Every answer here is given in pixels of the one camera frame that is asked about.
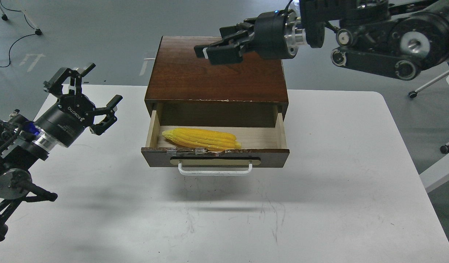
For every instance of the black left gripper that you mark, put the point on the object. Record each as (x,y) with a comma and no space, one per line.
(65,120)

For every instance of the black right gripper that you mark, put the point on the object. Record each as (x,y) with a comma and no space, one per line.
(273,38)

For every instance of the wooden drawer with white handle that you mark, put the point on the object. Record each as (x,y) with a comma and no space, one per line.
(259,128)

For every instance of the yellow corn cob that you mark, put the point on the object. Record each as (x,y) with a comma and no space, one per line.
(200,138)

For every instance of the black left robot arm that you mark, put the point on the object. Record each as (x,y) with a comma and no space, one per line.
(26,141)

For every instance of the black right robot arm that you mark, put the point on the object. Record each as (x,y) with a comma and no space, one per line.
(373,36)

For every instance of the dark wooden drawer cabinet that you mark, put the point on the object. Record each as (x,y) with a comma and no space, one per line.
(189,91)

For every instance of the white stand leg with caster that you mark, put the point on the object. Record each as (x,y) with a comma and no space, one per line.
(27,17)

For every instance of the white chair leg with caster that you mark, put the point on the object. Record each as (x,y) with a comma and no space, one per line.
(414,93)

